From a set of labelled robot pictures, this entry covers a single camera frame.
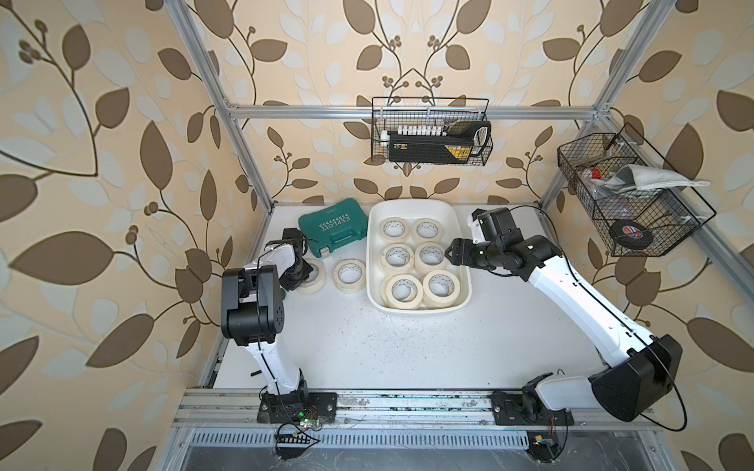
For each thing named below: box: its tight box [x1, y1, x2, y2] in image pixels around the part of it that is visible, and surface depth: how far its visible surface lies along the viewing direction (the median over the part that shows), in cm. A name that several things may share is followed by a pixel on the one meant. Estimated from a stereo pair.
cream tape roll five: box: [414, 241, 447, 271], surface depth 100 cm
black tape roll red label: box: [609, 219, 653, 250], surface depth 73 cm
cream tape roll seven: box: [412, 217, 445, 243], surface depth 112 cm
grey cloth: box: [591, 163, 711, 193], surface depth 64 cm
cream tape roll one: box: [381, 273, 424, 311], surface depth 91 cm
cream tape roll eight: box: [332, 258, 367, 292], surface depth 101 cm
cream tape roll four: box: [379, 242, 415, 273], surface depth 100 cm
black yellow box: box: [387, 134, 476, 163], surface depth 86 cm
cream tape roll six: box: [378, 216, 410, 243], surface depth 114 cm
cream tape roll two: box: [422, 269, 461, 310], surface depth 90 cm
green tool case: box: [298, 198, 369, 259], surface depth 110 cm
